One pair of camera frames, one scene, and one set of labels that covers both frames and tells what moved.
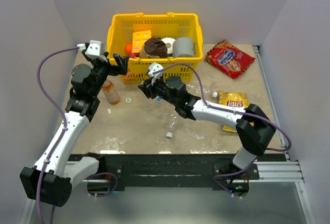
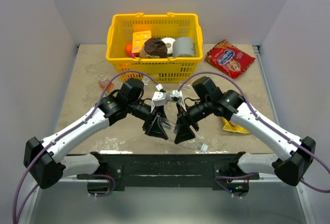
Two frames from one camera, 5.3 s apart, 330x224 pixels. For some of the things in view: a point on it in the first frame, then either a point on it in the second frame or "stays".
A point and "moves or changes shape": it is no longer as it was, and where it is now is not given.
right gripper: x=149 y=88 -> x=185 y=133
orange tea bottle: x=108 y=88 stays
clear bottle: x=172 y=122 moves or changes shape
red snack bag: x=230 y=59 stays
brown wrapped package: x=153 y=48 stays
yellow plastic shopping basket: x=169 y=45 stays
